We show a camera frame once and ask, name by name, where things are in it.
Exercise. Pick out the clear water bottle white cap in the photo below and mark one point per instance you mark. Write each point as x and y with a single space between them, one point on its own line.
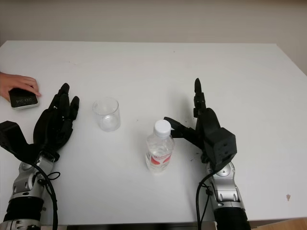
159 153

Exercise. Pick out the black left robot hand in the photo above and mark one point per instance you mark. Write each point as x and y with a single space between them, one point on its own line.
50 127

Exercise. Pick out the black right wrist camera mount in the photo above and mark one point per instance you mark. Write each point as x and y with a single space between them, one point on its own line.
223 146

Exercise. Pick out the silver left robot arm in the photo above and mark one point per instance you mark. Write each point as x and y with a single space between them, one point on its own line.
24 184

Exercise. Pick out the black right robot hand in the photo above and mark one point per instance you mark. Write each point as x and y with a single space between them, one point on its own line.
209 122

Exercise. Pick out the small brown scrap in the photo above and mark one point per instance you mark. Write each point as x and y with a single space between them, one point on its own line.
288 197

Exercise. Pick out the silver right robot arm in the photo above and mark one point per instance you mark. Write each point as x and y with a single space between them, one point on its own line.
227 191

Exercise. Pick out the clear plastic cup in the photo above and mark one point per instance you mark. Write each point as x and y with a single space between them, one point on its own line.
106 121

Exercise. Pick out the bare person hand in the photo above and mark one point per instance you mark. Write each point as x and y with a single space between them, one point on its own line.
16 81

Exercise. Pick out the black digital timer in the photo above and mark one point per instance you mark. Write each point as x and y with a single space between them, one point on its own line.
24 100

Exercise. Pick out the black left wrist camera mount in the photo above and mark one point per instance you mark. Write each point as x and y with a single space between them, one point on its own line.
13 136

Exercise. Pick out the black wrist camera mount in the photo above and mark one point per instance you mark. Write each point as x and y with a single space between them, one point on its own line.
13 136
223 146

